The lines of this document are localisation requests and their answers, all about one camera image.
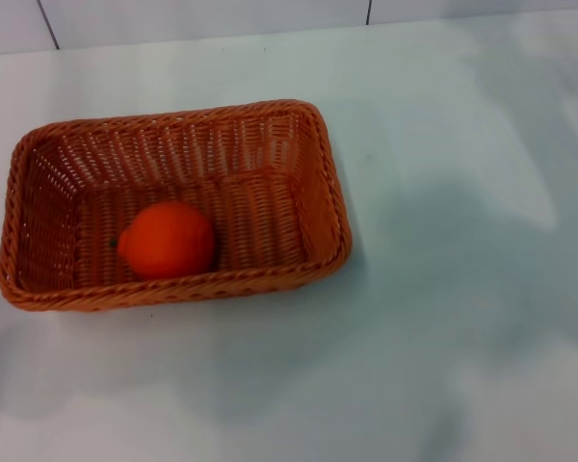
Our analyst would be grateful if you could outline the orange-brown woven rectangular basket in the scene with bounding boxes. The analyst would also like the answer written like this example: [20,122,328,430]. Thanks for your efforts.
[0,98,355,314]

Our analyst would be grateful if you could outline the orange fruit with stem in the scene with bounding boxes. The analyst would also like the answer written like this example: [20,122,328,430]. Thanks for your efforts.
[108,200,217,281]

